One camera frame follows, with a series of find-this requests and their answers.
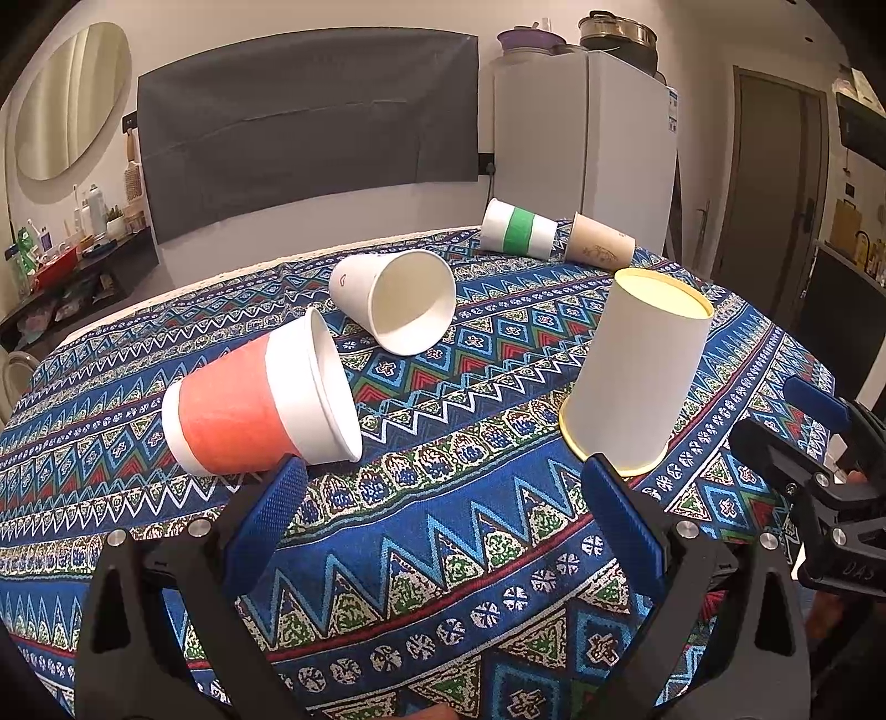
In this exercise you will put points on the black side shelf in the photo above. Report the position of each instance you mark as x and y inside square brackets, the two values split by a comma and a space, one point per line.
[104, 266]

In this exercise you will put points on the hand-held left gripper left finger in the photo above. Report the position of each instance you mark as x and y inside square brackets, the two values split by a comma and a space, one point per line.
[266, 516]

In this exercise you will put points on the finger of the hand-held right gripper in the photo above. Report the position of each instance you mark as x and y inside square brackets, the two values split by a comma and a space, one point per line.
[768, 446]
[817, 405]

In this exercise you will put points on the white refrigerator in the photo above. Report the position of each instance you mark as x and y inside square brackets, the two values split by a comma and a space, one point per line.
[581, 145]

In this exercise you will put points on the wall power outlet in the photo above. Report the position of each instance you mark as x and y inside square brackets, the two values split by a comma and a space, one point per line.
[486, 165]

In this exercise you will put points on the wooden cutting board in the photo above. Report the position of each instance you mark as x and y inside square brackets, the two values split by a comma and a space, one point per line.
[845, 228]

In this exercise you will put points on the steel cooking pot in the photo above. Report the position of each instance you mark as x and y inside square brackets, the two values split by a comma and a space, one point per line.
[618, 38]

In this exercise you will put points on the white cup with yellow rim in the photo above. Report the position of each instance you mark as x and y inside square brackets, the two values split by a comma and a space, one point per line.
[640, 374]

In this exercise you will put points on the brown paper cup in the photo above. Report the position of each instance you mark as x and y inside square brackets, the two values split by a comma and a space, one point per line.
[599, 242]

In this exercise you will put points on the purple bowl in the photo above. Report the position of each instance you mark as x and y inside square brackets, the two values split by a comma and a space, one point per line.
[525, 40]

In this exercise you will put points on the white spray bottle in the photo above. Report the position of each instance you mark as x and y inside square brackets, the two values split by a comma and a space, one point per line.
[95, 211]

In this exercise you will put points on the small potted plant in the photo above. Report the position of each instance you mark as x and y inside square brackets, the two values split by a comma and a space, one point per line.
[115, 223]

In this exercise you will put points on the blue patterned tablecloth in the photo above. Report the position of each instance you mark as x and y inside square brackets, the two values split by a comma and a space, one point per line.
[429, 554]

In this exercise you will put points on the plain white paper cup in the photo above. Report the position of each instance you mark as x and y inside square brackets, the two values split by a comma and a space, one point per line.
[401, 298]

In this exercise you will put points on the metal chair back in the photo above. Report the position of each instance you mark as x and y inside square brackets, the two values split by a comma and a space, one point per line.
[12, 381]

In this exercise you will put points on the red banded paper cup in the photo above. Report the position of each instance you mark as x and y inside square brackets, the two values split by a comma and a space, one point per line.
[228, 408]

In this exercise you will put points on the red box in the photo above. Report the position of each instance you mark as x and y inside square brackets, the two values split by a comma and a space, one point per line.
[57, 268]

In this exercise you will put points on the dark grey wall cloth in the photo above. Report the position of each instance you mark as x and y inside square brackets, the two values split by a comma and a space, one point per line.
[304, 124]

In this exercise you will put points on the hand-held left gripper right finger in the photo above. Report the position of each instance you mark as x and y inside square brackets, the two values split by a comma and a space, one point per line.
[623, 519]

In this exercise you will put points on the oval wall mirror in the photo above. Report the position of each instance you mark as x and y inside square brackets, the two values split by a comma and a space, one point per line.
[73, 100]

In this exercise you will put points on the green bottle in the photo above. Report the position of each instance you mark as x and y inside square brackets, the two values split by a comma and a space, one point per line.
[25, 253]

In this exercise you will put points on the grey door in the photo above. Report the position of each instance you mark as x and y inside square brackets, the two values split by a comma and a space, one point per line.
[772, 173]

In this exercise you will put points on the woven wrapped bottle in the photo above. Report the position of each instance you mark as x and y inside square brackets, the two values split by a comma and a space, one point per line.
[133, 173]

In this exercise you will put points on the green banded paper cup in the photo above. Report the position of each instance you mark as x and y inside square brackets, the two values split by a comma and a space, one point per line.
[516, 228]

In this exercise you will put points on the black kitchen counter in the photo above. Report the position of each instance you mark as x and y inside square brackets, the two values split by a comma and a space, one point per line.
[841, 311]

